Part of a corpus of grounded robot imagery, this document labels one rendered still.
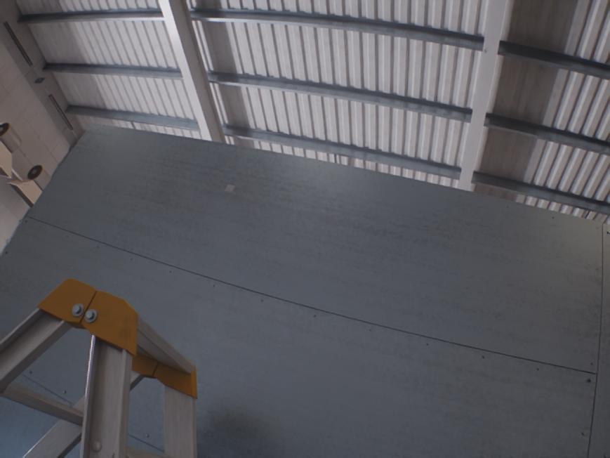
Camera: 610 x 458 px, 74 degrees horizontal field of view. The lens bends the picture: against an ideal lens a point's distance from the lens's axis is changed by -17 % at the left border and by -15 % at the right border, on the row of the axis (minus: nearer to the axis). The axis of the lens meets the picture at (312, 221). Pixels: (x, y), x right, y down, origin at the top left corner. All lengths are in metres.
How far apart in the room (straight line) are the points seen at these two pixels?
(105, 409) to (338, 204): 1.09
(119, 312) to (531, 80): 7.11
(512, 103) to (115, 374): 7.44
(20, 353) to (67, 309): 0.13
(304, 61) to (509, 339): 7.16
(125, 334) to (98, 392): 0.10
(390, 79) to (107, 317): 7.31
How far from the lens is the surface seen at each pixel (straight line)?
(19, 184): 11.29
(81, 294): 0.82
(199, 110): 9.06
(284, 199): 1.63
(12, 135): 10.95
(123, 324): 0.76
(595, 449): 1.44
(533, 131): 7.95
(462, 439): 1.32
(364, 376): 1.33
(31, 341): 0.88
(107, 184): 1.96
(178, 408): 1.03
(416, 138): 8.54
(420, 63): 7.52
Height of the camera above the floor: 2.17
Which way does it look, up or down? 30 degrees up
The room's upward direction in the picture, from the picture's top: 22 degrees clockwise
